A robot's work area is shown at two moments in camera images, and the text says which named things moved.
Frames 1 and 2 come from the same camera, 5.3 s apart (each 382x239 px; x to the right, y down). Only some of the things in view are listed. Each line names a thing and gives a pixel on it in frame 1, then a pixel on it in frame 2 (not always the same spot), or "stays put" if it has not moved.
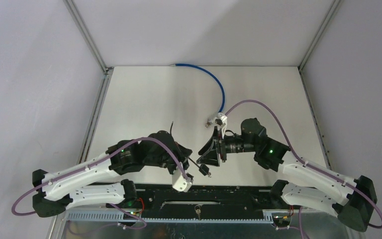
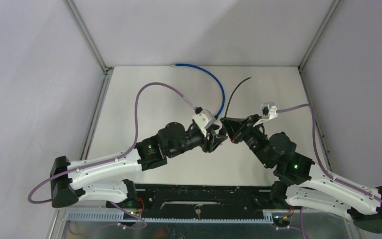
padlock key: x=197 y=208 stays put
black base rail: x=161 y=200 stays put
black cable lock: x=202 y=168 to x=232 y=93
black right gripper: x=211 y=157 to x=241 y=127
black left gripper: x=182 y=155 to x=208 y=146
